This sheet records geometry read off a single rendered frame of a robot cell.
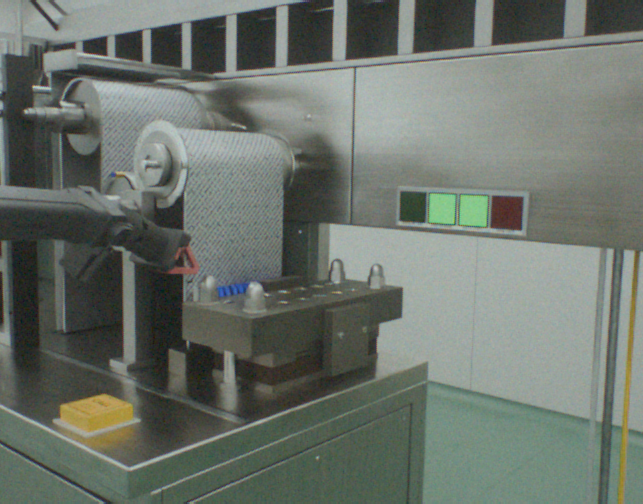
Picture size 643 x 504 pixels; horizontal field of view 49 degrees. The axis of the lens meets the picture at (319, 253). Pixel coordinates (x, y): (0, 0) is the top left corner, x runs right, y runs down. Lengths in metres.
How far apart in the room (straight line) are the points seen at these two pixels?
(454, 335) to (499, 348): 0.27
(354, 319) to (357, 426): 0.18
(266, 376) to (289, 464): 0.14
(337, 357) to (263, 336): 0.17
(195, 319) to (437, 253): 2.94
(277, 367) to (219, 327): 0.11
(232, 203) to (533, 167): 0.51
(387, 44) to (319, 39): 0.18
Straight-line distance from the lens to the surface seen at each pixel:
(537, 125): 1.18
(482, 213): 1.21
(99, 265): 1.11
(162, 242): 1.13
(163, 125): 1.23
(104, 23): 2.02
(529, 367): 3.83
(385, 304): 1.31
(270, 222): 1.33
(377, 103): 1.34
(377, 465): 1.28
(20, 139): 1.41
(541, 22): 1.29
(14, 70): 1.42
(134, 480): 0.89
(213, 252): 1.24
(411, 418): 1.34
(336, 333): 1.17
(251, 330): 1.05
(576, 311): 3.68
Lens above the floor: 1.25
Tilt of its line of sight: 7 degrees down
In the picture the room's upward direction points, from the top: 1 degrees clockwise
